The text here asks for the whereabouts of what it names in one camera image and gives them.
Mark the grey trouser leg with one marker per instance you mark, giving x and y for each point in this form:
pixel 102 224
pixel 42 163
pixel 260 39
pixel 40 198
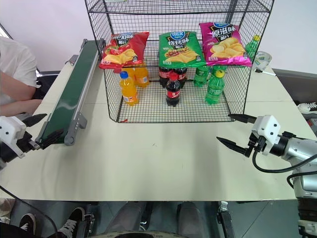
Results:
pixel 189 215
pixel 126 215

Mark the black sneaker white sole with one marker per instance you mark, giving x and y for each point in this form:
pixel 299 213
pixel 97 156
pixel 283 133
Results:
pixel 27 223
pixel 73 220

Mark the person in white shirt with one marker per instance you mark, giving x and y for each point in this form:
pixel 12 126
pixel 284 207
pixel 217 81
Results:
pixel 15 62

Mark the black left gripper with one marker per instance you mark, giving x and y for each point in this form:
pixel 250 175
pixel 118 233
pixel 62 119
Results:
pixel 23 145

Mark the black white marker pen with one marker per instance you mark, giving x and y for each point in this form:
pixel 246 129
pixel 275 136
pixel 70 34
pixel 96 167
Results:
pixel 266 72

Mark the green soda bottle yellow cap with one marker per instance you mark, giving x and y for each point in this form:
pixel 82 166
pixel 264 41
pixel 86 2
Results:
pixel 252 48
pixel 221 68
pixel 201 75
pixel 214 90

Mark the cola bottle red label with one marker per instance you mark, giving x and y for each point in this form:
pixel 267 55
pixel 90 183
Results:
pixel 183 77
pixel 173 91
pixel 163 75

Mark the bare forearm of bystander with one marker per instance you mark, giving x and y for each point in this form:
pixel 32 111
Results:
pixel 19 106

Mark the green conveyor belt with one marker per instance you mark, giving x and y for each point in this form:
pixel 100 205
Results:
pixel 71 86

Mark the grey side desk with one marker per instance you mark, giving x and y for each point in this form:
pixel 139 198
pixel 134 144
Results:
pixel 297 84

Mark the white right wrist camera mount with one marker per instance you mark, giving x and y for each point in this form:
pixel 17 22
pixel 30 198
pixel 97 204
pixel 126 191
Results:
pixel 268 126

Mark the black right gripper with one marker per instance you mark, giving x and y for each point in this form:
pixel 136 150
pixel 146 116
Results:
pixel 257 143

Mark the green potato chip bag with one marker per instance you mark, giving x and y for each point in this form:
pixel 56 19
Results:
pixel 180 49

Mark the red potato chip bag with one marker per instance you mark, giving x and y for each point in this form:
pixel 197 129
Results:
pixel 123 49

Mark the magenta potato chip bag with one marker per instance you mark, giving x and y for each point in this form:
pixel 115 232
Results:
pixel 223 44

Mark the orange soda bottle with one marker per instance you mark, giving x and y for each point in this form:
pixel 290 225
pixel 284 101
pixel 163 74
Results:
pixel 142 77
pixel 128 91

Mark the black chair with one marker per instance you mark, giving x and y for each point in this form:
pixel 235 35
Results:
pixel 47 83

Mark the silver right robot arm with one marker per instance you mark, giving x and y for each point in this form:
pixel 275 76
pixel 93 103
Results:
pixel 302 151

